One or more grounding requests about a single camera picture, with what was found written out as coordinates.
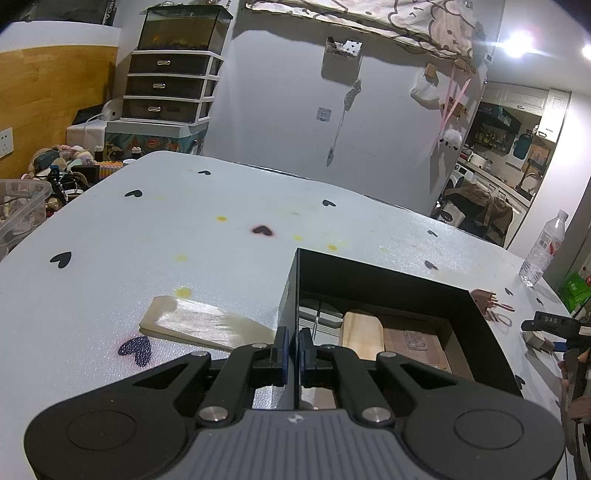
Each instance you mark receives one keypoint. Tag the pink sticks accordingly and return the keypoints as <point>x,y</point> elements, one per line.
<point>455,104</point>

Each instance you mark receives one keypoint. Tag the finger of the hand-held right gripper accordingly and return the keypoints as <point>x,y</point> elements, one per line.
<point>554,325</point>

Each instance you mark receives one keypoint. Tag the pile of plush toys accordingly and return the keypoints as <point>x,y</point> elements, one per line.
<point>60,164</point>

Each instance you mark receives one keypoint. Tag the glass fish tank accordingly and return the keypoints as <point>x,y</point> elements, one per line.
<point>182,25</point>

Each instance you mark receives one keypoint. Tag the cream wooden wedge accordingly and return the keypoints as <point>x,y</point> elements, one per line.
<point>203,323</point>

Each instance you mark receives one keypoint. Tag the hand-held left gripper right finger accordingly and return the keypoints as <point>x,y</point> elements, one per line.
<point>302,355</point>

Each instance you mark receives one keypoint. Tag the clear plastic bin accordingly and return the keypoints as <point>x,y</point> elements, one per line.
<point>21,212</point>

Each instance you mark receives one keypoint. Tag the white washing machine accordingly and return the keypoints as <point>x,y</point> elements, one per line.
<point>464,175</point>

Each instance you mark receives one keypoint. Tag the bright lamp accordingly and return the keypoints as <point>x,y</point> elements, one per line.
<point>521,44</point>

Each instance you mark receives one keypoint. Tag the brown plug with prongs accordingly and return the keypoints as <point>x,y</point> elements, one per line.
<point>482,300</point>

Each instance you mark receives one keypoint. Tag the black box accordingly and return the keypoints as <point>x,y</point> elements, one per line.
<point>401,295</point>

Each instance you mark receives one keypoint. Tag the small wall holder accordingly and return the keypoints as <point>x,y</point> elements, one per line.
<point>342,47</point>

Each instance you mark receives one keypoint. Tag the white item in box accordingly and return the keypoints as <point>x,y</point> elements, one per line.
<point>321,316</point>

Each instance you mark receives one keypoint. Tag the clear water bottle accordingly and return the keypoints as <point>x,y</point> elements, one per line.
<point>542,247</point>

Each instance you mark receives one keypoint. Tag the white plush wall toy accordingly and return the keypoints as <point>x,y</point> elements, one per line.
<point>450,139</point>

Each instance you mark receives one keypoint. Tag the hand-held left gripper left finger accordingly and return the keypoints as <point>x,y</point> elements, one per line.
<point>284,353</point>

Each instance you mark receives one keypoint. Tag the green packet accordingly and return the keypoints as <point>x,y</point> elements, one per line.
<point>575,290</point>

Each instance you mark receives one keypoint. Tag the printed blanket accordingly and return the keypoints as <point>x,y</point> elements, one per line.
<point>369,21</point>

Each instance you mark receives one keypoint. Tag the white drawer unit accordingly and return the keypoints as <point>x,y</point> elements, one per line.
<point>168,85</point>

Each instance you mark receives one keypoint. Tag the white wall socket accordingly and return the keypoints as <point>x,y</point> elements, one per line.
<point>5,143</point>

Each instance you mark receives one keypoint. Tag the small brown piece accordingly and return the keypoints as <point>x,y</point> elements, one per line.
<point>538,342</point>

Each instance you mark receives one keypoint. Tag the light wooden block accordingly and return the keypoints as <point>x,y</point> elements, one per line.
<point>362,334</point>

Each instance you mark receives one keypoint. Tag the brown jacket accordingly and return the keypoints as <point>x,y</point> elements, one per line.
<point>480,207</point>

